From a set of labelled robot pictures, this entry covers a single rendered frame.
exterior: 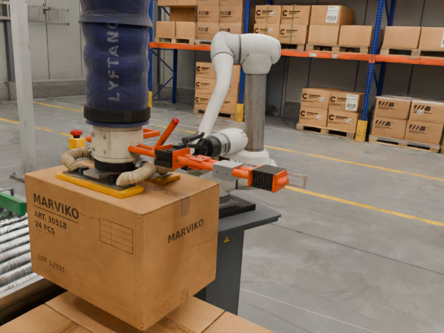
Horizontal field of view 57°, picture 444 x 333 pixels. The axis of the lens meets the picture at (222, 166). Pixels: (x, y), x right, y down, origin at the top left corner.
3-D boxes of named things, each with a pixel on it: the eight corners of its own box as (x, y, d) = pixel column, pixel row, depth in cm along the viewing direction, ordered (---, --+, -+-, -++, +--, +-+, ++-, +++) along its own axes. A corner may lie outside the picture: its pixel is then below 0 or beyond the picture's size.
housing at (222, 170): (211, 178, 123) (211, 163, 121) (223, 173, 128) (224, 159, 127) (230, 182, 119) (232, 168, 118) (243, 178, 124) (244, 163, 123)
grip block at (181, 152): (152, 165, 133) (152, 147, 131) (172, 160, 141) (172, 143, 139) (172, 170, 129) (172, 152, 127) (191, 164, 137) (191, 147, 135)
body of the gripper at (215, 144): (221, 137, 147) (205, 141, 139) (219, 160, 149) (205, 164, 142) (203, 133, 151) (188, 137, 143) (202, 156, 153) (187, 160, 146)
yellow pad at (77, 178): (55, 178, 148) (53, 164, 146) (78, 172, 156) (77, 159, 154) (121, 199, 130) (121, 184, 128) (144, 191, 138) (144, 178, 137)
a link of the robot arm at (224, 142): (229, 158, 154) (221, 161, 149) (209, 154, 158) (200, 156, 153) (231, 134, 151) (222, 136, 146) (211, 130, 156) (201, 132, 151)
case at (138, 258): (31, 271, 161) (23, 173, 151) (110, 237, 194) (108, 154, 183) (143, 332, 130) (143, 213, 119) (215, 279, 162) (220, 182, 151)
